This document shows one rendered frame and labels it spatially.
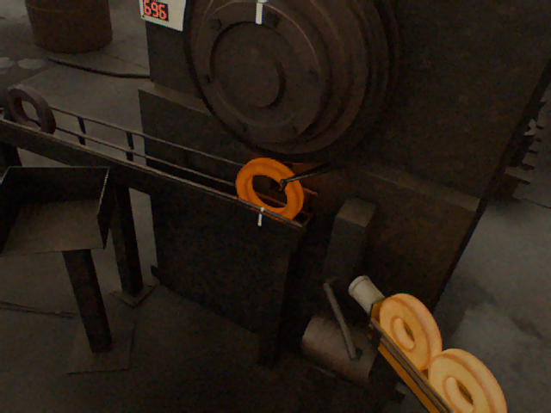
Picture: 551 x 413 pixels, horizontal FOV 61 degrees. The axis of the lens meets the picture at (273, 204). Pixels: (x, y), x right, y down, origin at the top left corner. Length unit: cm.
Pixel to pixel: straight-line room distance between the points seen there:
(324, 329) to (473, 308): 105
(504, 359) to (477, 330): 14
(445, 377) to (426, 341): 7
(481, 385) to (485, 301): 131
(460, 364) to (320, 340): 40
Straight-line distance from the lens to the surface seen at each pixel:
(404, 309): 100
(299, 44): 86
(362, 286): 111
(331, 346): 121
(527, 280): 240
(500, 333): 213
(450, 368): 96
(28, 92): 170
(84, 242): 132
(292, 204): 117
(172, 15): 129
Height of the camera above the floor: 151
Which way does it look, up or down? 40 degrees down
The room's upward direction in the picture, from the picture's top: 7 degrees clockwise
